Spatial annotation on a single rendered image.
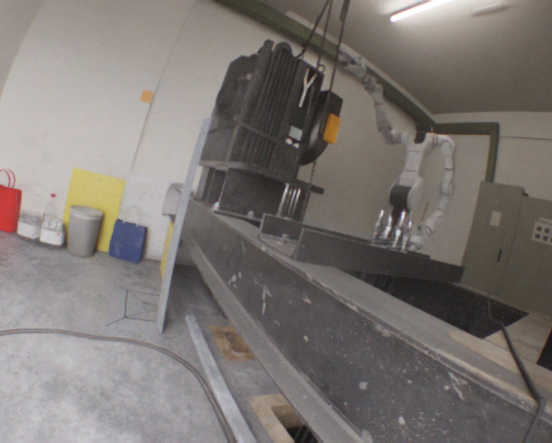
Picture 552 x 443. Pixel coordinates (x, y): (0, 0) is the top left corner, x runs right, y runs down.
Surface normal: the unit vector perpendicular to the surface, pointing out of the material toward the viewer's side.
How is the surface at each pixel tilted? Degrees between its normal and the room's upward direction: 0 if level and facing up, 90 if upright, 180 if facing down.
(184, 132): 90
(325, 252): 90
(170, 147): 90
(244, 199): 90
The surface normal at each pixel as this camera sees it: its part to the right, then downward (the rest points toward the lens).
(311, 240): 0.45, 0.18
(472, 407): -0.85, -0.21
